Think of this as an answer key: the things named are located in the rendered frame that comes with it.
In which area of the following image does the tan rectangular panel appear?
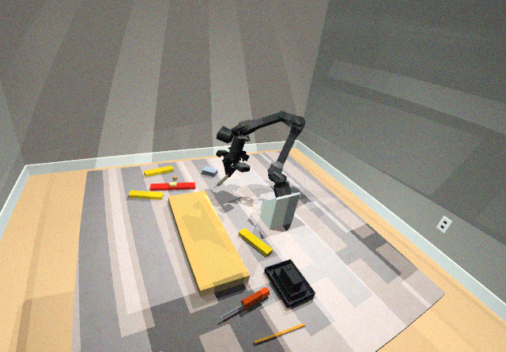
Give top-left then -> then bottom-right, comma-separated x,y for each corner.
168,191 -> 250,297

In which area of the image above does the red flat bar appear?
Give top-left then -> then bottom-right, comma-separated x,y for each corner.
150,182 -> 195,191

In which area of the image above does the orange-handled awl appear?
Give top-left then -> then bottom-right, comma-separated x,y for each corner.
220,287 -> 270,318

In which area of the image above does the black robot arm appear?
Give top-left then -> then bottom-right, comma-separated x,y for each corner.
217,111 -> 305,198

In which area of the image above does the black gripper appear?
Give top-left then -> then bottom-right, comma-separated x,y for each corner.
216,145 -> 251,177

